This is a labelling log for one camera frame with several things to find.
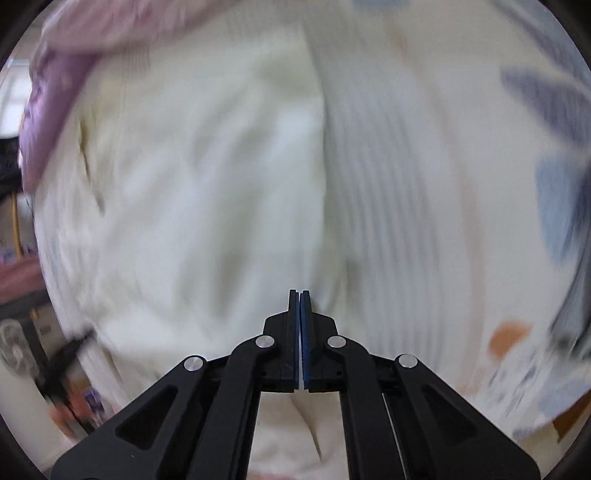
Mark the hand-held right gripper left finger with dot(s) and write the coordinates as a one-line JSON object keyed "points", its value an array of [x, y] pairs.
{"points": [[291, 350]]}

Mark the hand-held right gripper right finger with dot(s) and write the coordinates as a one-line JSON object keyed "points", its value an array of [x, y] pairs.
{"points": [[305, 341]]}

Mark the white snap-button jacket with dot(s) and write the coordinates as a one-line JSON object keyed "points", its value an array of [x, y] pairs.
{"points": [[207, 184]]}

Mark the leaf print bed sheet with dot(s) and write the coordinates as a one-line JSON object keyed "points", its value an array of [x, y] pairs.
{"points": [[438, 161]]}

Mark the white fan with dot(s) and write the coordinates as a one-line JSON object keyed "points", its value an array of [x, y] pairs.
{"points": [[16, 355]]}

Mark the black clothing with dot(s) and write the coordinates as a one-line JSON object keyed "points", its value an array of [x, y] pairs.
{"points": [[9, 161]]}

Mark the purple floral quilt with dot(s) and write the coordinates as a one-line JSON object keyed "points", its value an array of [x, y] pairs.
{"points": [[46, 101]]}

